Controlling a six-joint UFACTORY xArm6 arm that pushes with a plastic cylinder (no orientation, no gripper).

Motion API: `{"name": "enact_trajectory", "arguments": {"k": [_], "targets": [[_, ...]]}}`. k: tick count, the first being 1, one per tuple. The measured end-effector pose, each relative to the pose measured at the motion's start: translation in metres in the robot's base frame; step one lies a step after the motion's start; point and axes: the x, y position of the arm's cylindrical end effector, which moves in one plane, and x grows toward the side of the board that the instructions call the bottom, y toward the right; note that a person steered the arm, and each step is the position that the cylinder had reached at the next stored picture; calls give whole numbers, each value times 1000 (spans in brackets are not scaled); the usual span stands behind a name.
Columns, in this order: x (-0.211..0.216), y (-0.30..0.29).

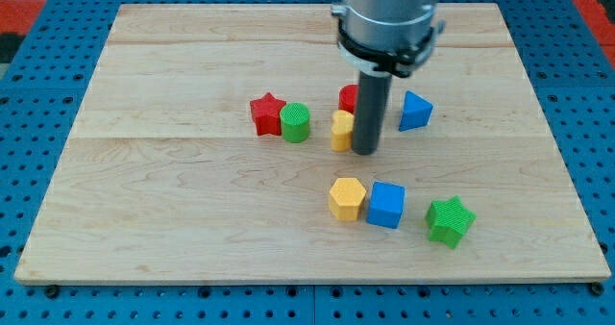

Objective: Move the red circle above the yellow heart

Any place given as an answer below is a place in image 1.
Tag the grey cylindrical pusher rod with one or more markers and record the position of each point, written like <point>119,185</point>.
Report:
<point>372,98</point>

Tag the red circle block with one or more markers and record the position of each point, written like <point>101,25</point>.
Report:
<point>347,98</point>

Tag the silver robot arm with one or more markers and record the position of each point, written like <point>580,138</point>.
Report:
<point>382,39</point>

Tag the yellow heart block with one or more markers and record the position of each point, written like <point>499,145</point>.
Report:
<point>342,129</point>

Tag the green circle block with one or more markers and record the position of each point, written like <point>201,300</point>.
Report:
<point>295,122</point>

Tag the blue triangle block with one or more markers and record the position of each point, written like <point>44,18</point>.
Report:
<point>416,112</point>

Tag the yellow hexagon block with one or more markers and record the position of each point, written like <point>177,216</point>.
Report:
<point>346,198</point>

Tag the blue cube block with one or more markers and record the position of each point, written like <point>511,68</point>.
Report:
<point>386,206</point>

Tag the red star block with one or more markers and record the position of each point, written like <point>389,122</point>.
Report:
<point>265,113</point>

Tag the green star block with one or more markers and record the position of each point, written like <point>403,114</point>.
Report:
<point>449,221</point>

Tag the wooden board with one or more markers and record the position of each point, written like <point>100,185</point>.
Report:
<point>164,181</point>

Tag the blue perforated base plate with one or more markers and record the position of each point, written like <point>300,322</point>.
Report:
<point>47,79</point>

